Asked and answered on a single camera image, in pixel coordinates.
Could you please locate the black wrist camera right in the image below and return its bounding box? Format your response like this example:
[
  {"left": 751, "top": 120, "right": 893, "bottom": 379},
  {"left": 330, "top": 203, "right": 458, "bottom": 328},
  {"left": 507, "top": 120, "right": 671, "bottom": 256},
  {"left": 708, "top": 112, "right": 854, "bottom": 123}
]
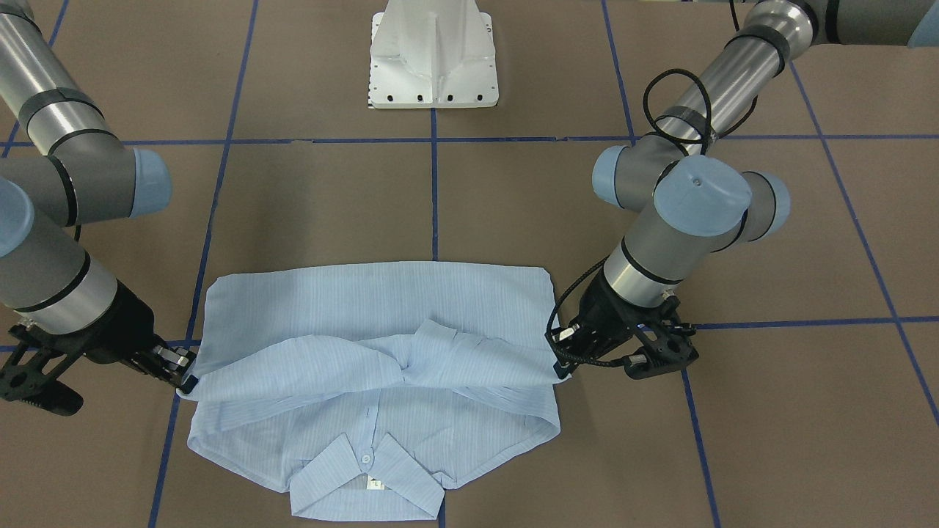
[{"left": 1, "top": 320, "right": 84, "bottom": 417}]

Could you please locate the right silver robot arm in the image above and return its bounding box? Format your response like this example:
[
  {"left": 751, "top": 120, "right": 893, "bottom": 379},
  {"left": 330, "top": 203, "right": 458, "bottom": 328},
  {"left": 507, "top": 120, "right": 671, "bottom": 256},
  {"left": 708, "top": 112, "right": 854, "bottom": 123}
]
[{"left": 2, "top": 1, "right": 197, "bottom": 406}]

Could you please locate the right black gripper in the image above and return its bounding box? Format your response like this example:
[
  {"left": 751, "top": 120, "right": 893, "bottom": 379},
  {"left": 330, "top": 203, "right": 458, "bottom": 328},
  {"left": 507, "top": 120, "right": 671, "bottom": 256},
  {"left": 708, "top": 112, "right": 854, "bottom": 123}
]
[{"left": 84, "top": 283, "right": 200, "bottom": 397}]

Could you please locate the light blue button shirt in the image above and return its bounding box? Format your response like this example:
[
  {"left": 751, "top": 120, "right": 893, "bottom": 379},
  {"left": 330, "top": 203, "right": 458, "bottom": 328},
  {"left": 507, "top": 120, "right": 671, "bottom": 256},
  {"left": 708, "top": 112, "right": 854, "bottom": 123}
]
[{"left": 185, "top": 262, "right": 561, "bottom": 522}]

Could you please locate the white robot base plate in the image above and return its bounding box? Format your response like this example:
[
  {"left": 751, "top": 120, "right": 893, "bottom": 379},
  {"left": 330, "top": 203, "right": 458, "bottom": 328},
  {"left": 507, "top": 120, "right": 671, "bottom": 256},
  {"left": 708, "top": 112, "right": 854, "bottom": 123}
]
[{"left": 367, "top": 1, "right": 500, "bottom": 109}]

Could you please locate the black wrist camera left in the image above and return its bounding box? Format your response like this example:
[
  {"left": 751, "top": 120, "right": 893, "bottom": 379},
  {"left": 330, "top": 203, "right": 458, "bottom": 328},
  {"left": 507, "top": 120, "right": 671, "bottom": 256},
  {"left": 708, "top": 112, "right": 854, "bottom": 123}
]
[{"left": 624, "top": 294, "right": 700, "bottom": 380}]

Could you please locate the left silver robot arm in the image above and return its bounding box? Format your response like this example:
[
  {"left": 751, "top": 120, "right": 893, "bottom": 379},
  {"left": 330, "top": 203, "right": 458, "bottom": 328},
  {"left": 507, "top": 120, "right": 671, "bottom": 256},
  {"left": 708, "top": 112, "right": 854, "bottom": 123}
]
[{"left": 544, "top": 1, "right": 937, "bottom": 380}]

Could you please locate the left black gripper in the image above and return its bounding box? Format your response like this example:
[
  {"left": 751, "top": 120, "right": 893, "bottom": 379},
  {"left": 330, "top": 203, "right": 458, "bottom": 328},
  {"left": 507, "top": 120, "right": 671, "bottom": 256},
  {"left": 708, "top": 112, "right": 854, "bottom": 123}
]
[{"left": 547, "top": 268, "right": 661, "bottom": 382}]

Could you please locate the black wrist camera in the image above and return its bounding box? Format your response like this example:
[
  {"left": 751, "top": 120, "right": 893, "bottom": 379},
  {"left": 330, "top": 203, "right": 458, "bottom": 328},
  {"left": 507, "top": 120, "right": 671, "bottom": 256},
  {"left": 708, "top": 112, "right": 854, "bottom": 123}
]
[
  {"left": 624, "top": 294, "right": 700, "bottom": 380},
  {"left": 1, "top": 320, "right": 84, "bottom": 417}
]

